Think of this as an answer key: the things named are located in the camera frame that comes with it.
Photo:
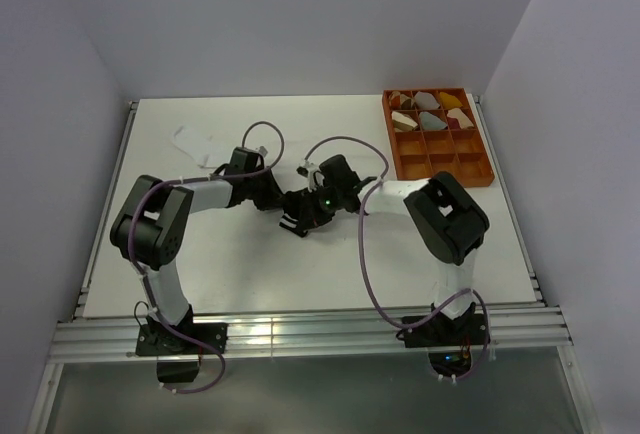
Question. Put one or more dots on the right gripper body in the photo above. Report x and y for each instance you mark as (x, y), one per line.
(325, 205)

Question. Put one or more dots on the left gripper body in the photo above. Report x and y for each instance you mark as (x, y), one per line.
(263, 191)

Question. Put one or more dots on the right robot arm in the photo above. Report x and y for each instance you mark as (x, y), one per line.
(450, 223)

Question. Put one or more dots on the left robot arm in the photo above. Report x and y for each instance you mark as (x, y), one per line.
(150, 227)

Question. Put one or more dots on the white brown rolled sock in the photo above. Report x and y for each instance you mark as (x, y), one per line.
(403, 122)

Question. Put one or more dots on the brown orange rolled sock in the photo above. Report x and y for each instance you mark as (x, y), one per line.
(399, 100)

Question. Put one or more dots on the orange compartment tray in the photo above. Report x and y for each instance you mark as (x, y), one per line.
(422, 154)

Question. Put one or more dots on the grey teal rolled sock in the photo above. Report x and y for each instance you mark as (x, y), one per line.
(431, 122)

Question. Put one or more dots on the grey white rolled sock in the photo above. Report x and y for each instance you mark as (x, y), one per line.
(426, 101)

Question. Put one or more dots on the pink maroon rolled sock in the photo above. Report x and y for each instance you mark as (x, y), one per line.
(458, 119)

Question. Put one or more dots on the yellow rolled sock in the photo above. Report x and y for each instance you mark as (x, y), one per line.
(449, 101)

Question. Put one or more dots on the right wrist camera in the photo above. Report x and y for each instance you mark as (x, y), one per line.
(311, 172)

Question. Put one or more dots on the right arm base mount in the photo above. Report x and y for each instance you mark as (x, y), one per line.
(468, 329)

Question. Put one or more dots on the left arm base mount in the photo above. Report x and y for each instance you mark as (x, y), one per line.
(154, 340)

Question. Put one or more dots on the aluminium front rail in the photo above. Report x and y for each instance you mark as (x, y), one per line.
(301, 334)

